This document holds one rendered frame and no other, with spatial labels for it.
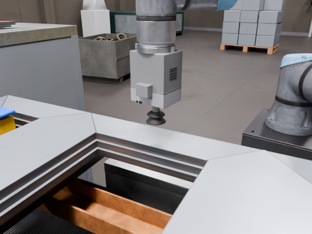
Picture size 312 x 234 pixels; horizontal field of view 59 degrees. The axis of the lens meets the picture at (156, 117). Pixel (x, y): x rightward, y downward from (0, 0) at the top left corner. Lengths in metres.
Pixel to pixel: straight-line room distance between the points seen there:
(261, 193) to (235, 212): 0.07
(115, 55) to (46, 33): 2.92
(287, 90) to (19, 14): 7.88
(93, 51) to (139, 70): 3.66
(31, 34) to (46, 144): 0.55
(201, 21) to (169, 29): 12.25
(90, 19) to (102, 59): 5.01
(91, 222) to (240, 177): 0.33
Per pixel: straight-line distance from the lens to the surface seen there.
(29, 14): 8.54
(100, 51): 4.12
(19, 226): 0.92
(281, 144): 0.86
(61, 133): 0.66
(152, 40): 0.51
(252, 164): 0.54
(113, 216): 0.68
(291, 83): 0.87
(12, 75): 1.04
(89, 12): 9.07
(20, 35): 1.05
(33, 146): 0.62
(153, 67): 0.52
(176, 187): 0.77
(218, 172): 0.50
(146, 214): 0.64
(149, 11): 0.51
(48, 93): 1.15
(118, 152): 0.61
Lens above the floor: 1.14
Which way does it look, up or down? 23 degrees down
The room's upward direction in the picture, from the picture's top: straight up
